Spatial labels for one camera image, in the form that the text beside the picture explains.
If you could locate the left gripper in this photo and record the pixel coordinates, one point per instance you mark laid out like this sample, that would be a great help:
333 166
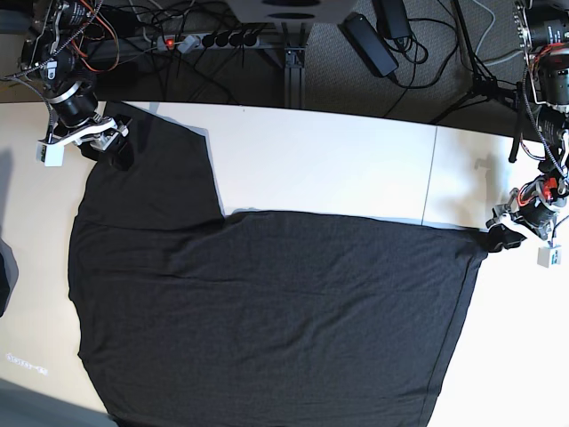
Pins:
516 220

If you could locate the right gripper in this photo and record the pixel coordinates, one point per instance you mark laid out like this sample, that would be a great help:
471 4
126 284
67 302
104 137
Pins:
101 134

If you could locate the dark grey T-shirt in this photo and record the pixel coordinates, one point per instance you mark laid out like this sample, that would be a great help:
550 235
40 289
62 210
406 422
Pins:
190 318

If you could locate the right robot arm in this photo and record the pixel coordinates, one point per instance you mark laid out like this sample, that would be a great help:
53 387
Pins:
54 66

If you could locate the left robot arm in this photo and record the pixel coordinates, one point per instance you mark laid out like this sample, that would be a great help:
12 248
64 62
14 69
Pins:
541 129

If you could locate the black power strip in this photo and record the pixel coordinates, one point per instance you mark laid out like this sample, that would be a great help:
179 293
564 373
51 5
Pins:
217 40

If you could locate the dark object at left edge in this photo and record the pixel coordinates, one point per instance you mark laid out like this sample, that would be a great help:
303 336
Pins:
9 276

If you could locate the black power brick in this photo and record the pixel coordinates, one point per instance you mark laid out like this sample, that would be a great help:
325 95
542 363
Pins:
370 47

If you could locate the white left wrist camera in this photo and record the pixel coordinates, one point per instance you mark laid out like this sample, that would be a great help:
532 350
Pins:
549 256

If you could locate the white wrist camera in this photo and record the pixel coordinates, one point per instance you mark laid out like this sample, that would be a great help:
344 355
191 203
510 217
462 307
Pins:
549 256
50 155

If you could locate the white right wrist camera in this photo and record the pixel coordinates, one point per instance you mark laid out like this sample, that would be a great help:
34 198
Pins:
50 155

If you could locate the aluminium frame post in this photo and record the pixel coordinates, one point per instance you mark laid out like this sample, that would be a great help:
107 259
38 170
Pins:
285 48

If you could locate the grey camera mount plate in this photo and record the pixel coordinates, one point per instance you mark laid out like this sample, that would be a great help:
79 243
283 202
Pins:
320 11

